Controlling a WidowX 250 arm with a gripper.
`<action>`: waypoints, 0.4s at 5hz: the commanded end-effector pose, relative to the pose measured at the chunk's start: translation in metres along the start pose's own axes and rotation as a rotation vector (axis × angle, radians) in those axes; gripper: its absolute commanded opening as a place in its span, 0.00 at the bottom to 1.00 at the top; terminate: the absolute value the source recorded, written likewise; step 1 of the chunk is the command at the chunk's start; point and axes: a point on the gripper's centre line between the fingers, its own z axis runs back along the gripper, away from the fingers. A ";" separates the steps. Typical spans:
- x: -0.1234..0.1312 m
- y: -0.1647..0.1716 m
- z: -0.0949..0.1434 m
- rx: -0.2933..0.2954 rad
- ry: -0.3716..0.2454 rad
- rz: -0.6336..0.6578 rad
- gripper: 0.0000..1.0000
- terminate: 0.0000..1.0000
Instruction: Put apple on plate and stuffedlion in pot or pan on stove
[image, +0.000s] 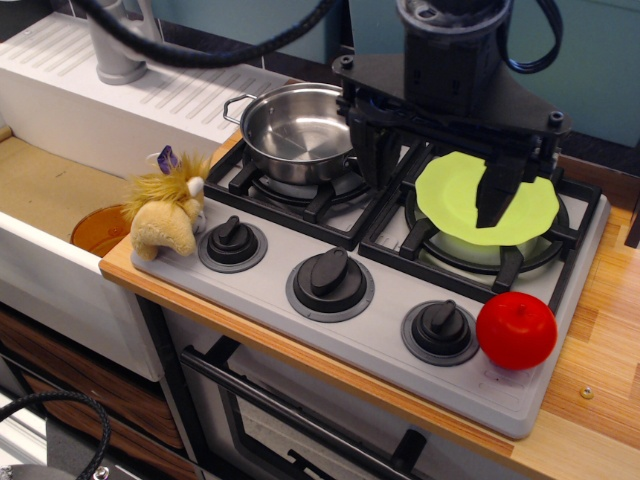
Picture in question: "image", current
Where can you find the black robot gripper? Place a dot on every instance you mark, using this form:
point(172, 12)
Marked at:
point(451, 86)

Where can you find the red toy apple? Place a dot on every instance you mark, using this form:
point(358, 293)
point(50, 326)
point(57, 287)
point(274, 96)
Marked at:
point(516, 331)

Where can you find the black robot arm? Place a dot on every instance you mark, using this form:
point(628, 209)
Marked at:
point(487, 10)

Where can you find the lime green plate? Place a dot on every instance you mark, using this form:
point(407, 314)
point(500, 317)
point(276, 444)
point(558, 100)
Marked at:
point(446, 193)

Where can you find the grey toy stove top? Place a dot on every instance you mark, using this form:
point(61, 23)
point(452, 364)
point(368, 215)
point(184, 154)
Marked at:
point(507, 401)

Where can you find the stainless steel pot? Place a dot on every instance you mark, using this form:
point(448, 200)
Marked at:
point(294, 133)

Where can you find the black middle stove knob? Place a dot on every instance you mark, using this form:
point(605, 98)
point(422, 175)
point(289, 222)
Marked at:
point(330, 287)

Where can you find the black stove knob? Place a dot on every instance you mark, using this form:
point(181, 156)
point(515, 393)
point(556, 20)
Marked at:
point(330, 287)
point(440, 333)
point(232, 247)

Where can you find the black right stove knob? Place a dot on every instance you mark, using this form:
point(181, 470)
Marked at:
point(440, 333)

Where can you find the black left stove knob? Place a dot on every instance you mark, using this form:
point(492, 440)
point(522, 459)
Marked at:
point(232, 247)

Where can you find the black right burner grate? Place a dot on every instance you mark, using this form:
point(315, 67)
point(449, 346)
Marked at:
point(551, 267)

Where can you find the black burner grate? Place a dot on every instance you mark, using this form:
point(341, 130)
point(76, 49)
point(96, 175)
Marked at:
point(551, 267)
point(338, 212)

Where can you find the black left burner grate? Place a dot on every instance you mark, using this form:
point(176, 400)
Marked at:
point(338, 212)

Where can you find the stuffed lion toy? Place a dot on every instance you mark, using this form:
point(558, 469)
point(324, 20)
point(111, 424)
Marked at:
point(165, 208)

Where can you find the toy oven door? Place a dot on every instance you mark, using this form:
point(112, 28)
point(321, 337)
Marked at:
point(274, 421)

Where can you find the grey toy faucet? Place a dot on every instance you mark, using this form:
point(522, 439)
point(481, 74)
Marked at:
point(116, 63)

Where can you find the orange plastic cup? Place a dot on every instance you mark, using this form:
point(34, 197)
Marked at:
point(100, 231)

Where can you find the white toy sink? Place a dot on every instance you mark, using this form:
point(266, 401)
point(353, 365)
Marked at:
point(69, 145)

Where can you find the wooden drawer front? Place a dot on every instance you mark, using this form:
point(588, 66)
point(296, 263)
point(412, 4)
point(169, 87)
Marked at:
point(132, 398)

